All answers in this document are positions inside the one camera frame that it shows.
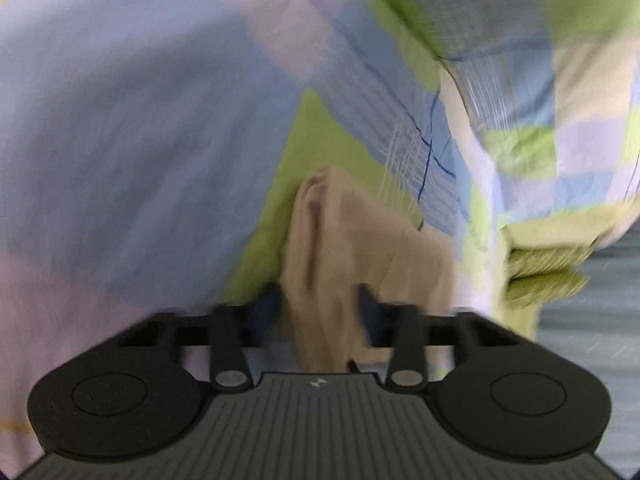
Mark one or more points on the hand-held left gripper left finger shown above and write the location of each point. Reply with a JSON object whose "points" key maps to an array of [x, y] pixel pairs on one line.
{"points": [[265, 315]]}

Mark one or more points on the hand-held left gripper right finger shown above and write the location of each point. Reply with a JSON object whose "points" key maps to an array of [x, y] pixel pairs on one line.
{"points": [[369, 315]]}

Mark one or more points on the beige garment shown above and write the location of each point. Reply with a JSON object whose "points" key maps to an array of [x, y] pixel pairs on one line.
{"points": [[345, 260]]}

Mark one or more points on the plaid bed sheet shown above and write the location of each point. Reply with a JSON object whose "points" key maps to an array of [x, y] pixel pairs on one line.
{"points": [[125, 135]]}

